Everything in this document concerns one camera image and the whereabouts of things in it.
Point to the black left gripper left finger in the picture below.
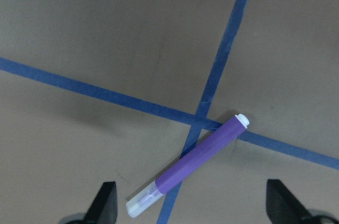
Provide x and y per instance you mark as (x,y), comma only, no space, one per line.
(102,210)

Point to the purple pen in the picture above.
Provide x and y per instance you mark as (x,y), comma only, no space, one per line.
(188,164)

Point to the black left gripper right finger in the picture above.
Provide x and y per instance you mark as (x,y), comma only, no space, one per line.
(282,207)

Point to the brown paper table cover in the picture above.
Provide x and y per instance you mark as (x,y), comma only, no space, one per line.
(106,90)

